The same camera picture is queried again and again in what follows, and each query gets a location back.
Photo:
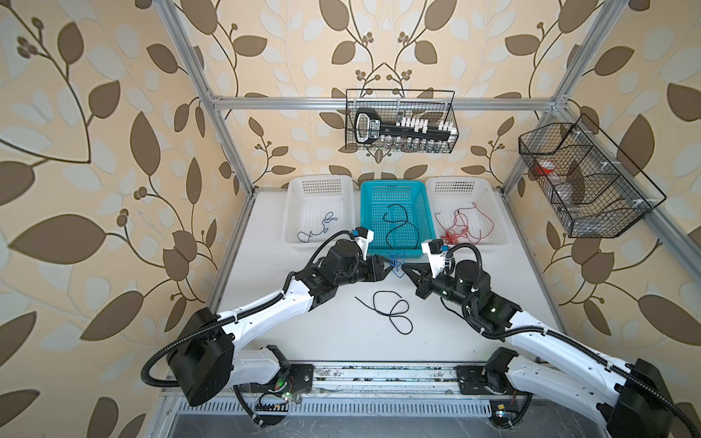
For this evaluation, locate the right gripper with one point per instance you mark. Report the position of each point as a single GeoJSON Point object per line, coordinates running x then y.
{"type": "Point", "coordinates": [422, 280]}

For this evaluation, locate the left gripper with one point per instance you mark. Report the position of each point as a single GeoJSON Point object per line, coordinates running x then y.
{"type": "Point", "coordinates": [373, 268]}

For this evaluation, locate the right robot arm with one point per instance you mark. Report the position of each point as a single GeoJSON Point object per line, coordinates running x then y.
{"type": "Point", "coordinates": [626, 399]}

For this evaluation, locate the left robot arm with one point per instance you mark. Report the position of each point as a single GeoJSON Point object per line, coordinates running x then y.
{"type": "Point", "coordinates": [212, 352]}

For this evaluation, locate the teal plastic basket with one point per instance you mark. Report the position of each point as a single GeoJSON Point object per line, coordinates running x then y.
{"type": "Point", "coordinates": [399, 214]}

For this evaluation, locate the right white plastic basket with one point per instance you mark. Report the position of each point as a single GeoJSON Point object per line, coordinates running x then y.
{"type": "Point", "coordinates": [465, 210]}

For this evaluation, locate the white plastic basket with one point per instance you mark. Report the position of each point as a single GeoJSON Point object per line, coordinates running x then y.
{"type": "Point", "coordinates": [465, 210]}
{"type": "Point", "coordinates": [316, 208]}

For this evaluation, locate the left white plastic basket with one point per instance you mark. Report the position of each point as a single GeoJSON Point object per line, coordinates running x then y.
{"type": "Point", "coordinates": [316, 208]}

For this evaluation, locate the black tool in basket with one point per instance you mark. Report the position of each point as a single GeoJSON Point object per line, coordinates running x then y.
{"type": "Point", "coordinates": [369, 127]}

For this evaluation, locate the red item in side basket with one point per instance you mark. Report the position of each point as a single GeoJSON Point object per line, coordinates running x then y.
{"type": "Point", "coordinates": [544, 168]}

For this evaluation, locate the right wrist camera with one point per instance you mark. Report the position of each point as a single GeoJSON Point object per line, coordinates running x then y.
{"type": "Point", "coordinates": [436, 252]}

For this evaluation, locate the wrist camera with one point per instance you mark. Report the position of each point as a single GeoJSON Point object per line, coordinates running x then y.
{"type": "Point", "coordinates": [363, 237]}
{"type": "Point", "coordinates": [436, 252]}

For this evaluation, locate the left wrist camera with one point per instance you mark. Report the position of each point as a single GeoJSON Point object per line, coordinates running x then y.
{"type": "Point", "coordinates": [363, 237]}

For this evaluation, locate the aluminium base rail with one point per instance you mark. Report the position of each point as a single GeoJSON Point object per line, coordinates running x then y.
{"type": "Point", "coordinates": [372, 378]}

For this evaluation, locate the back black wire basket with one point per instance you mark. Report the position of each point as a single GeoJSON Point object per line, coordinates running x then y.
{"type": "Point", "coordinates": [392, 103]}

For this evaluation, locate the side black wire basket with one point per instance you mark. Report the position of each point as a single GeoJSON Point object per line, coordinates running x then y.
{"type": "Point", "coordinates": [599, 189]}

